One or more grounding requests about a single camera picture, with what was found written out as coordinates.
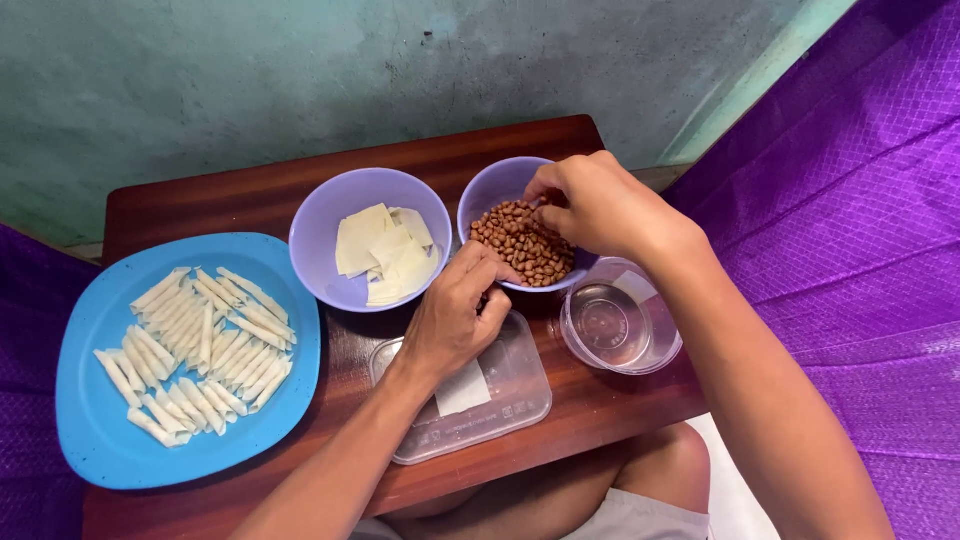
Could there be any person's right hand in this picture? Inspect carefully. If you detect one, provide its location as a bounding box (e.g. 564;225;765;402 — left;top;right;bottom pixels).
522;150;711;264

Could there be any person's left hand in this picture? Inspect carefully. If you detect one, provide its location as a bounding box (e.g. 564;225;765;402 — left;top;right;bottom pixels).
396;240;522;392

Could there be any single white pastry wrapper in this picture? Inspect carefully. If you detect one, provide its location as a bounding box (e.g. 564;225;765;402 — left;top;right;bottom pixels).
434;357;494;419

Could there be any stack of pastry wrapper sheets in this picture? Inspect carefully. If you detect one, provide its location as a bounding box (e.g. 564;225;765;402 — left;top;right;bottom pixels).
334;202;442;309

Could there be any heap of brown peanuts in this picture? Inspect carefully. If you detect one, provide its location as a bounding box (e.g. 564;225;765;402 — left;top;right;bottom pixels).
469;198;578;290

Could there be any clear rectangular plastic lid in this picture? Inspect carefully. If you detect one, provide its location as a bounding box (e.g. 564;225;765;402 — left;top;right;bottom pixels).
367;309;555;467

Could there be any clear round plastic container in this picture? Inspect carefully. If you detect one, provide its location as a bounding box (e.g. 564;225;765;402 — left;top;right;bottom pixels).
558;256;684;377

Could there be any purple bowl with peanuts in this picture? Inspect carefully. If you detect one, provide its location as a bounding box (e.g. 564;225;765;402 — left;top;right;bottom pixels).
456;156;602;294

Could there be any purple bowl with pastry sheets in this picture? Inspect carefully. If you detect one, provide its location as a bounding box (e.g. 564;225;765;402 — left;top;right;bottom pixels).
288;167;454;315

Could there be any purple quilted fabric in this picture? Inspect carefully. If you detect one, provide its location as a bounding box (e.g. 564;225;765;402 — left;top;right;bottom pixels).
663;0;960;540
0;222;103;540

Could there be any person's leg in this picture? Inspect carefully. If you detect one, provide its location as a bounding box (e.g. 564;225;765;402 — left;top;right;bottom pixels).
386;422;713;540

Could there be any pile of rolled pastry sticks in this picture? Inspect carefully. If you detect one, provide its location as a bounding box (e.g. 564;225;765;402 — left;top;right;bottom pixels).
93;266;299;450

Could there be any blue plastic plate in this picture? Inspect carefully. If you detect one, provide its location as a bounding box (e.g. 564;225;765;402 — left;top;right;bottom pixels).
54;231;323;492

